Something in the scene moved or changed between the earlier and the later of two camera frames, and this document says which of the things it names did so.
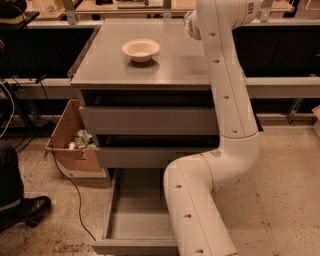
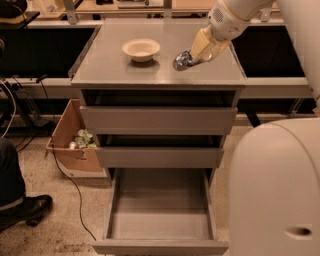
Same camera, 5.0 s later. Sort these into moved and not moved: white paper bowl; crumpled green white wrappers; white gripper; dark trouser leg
Moved: white gripper
Not moved: crumpled green white wrappers; dark trouser leg; white paper bowl
